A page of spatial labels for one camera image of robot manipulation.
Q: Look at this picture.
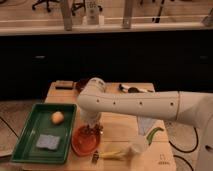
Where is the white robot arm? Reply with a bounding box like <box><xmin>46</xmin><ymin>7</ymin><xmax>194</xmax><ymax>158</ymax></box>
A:
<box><xmin>77</xmin><ymin>78</ymin><xmax>213</xmax><ymax>171</ymax></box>

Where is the green chili pepper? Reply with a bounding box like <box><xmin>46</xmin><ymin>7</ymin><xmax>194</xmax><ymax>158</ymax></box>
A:
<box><xmin>146</xmin><ymin>127</ymin><xmax>164</xmax><ymax>145</ymax></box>

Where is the metal cup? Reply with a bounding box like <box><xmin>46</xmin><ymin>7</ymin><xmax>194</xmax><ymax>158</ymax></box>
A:
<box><xmin>128</xmin><ymin>87</ymin><xmax>139</xmax><ymax>93</ymax></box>

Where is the yellow banana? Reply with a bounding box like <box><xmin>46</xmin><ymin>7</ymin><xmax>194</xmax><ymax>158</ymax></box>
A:
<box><xmin>99</xmin><ymin>152</ymin><xmax>126</xmax><ymax>160</ymax></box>

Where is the white cup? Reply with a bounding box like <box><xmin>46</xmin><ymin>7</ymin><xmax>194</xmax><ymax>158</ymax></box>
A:
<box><xmin>130</xmin><ymin>135</ymin><xmax>149</xmax><ymax>155</ymax></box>

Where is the peach coloured apple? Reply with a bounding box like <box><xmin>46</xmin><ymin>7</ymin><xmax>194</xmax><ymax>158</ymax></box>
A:
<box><xmin>51</xmin><ymin>111</ymin><xmax>64</xmax><ymax>125</ymax></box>

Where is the brown wooden block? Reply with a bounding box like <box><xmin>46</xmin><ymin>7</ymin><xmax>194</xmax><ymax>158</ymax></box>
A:
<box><xmin>55</xmin><ymin>80</ymin><xmax>74</xmax><ymax>90</ymax></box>

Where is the black cable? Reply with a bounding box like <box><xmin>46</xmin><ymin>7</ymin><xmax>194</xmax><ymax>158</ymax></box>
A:
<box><xmin>168</xmin><ymin>121</ymin><xmax>200</xmax><ymax>154</ymax></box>

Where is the dark maroon bowl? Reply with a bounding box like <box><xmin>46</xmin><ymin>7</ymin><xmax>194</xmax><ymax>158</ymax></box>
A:
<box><xmin>75</xmin><ymin>78</ymin><xmax>89</xmax><ymax>93</ymax></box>

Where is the small dark metal object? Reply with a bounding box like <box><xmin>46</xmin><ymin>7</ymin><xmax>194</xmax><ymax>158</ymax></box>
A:
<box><xmin>92</xmin><ymin>151</ymin><xmax>100</xmax><ymax>164</ymax></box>

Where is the black white handled tool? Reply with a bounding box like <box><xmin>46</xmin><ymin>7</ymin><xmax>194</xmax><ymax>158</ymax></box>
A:
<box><xmin>119</xmin><ymin>84</ymin><xmax>154</xmax><ymax>93</ymax></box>

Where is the light blue cloth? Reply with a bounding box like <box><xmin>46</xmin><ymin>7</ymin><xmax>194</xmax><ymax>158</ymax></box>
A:
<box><xmin>137</xmin><ymin>117</ymin><xmax>156</xmax><ymax>135</ymax></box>

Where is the green plastic tray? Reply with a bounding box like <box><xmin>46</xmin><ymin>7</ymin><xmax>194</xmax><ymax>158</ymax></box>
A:
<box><xmin>11</xmin><ymin>103</ymin><xmax>77</xmax><ymax>164</ymax></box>

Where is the blue sponge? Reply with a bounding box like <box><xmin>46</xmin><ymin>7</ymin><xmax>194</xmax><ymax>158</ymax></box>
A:
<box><xmin>36</xmin><ymin>134</ymin><xmax>60</xmax><ymax>150</ymax></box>

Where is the red orange bowl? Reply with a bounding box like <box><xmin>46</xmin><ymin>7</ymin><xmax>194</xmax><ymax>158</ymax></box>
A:
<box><xmin>71</xmin><ymin>125</ymin><xmax>101</xmax><ymax>157</ymax></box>

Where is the bunch of dark grapes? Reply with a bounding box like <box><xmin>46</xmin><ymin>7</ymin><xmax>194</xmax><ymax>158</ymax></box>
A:
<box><xmin>83</xmin><ymin>124</ymin><xmax>103</xmax><ymax>135</ymax></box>

